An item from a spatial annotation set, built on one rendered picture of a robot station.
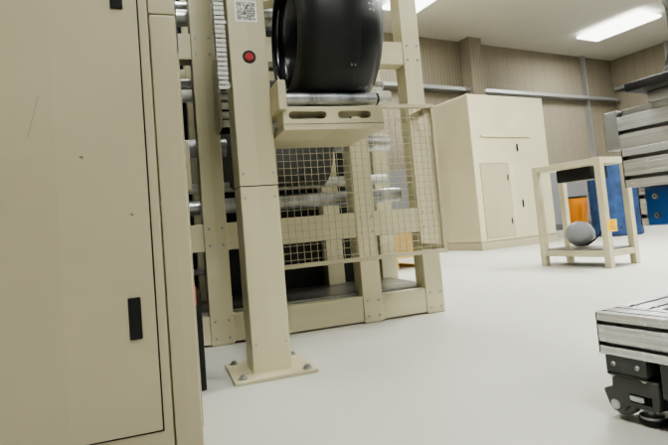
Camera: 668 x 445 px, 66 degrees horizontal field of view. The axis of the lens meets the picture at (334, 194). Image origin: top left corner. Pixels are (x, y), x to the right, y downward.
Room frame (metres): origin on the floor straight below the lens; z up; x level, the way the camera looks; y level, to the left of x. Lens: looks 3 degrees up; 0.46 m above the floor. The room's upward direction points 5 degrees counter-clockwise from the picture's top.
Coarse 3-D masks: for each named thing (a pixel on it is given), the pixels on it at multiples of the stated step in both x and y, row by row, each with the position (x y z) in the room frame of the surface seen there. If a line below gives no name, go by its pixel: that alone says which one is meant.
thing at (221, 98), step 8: (216, 80) 2.09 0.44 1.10; (216, 88) 2.11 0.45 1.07; (216, 96) 2.13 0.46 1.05; (224, 96) 2.08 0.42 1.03; (216, 104) 2.15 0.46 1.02; (224, 104) 2.07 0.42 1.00; (216, 112) 2.16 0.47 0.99; (224, 112) 2.08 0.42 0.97; (216, 120) 2.18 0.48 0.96; (224, 120) 2.07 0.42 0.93; (224, 128) 2.20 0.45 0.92
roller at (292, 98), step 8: (288, 96) 1.67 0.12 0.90; (296, 96) 1.68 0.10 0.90; (304, 96) 1.69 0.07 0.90; (312, 96) 1.70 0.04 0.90; (320, 96) 1.71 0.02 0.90; (328, 96) 1.72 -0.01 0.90; (336, 96) 1.73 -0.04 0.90; (344, 96) 1.74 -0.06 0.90; (352, 96) 1.75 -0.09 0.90; (360, 96) 1.76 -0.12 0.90; (368, 96) 1.77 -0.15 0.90; (376, 96) 1.78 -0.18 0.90; (288, 104) 1.69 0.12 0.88; (296, 104) 1.70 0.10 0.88; (304, 104) 1.71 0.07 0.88; (312, 104) 1.72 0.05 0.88; (320, 104) 1.73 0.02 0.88; (328, 104) 1.74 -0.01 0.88; (336, 104) 1.75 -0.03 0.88; (344, 104) 1.75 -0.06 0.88; (352, 104) 1.76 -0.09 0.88; (360, 104) 1.77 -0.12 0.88; (368, 104) 1.78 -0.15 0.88; (376, 104) 1.80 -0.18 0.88
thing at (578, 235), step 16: (592, 160) 3.72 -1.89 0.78; (608, 160) 3.73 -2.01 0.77; (560, 176) 4.06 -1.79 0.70; (576, 176) 3.93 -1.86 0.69; (592, 176) 3.84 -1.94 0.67; (560, 192) 4.33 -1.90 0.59; (624, 192) 3.84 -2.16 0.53; (544, 208) 4.18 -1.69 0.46; (624, 208) 3.86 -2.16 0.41; (544, 224) 4.17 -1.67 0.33; (576, 224) 4.02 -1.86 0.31; (608, 224) 3.68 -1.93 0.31; (544, 240) 4.16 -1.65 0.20; (576, 240) 4.01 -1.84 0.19; (592, 240) 3.96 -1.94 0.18; (608, 240) 3.68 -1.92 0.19; (544, 256) 4.17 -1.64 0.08; (592, 256) 3.80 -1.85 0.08; (608, 256) 3.69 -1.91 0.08
